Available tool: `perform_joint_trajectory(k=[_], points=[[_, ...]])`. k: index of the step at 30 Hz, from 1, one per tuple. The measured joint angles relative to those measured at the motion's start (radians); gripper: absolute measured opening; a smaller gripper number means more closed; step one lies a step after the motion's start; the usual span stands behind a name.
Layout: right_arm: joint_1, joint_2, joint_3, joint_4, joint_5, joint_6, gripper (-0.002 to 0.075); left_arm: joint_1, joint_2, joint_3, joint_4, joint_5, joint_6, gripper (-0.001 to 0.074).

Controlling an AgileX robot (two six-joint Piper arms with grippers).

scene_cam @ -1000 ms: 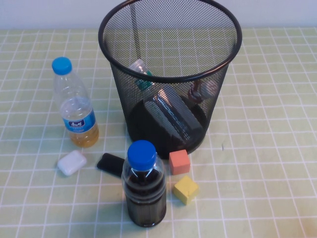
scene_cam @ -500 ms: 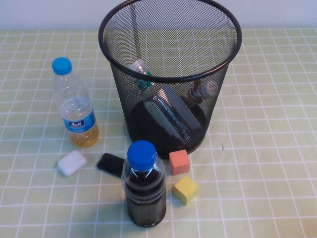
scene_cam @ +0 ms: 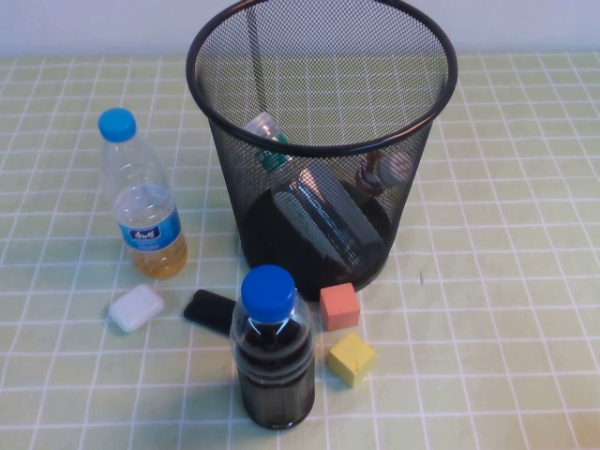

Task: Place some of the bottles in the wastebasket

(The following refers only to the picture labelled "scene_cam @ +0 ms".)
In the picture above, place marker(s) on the white earbuds case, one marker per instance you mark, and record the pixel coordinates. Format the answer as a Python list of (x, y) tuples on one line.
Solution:
[(136, 309)]

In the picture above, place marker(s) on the yellow cube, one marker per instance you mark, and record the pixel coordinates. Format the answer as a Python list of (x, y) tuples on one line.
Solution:
[(351, 358)]

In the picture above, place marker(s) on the clear bottle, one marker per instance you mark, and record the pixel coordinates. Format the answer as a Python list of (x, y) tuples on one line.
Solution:
[(328, 211)]

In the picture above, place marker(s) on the flat black remote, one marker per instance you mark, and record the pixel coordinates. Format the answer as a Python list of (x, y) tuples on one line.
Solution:
[(208, 309)]

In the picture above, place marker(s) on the orange cube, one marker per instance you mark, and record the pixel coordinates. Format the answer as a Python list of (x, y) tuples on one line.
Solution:
[(340, 309)]

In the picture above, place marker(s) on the brown-labelled bottle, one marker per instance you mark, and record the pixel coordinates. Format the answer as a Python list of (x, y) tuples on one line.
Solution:
[(394, 169)]

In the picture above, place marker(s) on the light-blue-capped bottle, yellow liquid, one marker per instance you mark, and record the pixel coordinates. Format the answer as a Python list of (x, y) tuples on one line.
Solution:
[(140, 211)]

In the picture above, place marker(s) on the green checked tablecloth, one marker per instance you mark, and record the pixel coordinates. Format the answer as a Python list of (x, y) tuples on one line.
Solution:
[(515, 398)]

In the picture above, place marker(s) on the blue-capped bottle, dark liquid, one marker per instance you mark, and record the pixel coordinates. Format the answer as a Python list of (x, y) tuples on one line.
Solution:
[(274, 356)]

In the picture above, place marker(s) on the black mesh wastebasket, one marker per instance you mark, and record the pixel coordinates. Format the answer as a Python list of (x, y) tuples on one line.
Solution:
[(328, 94)]

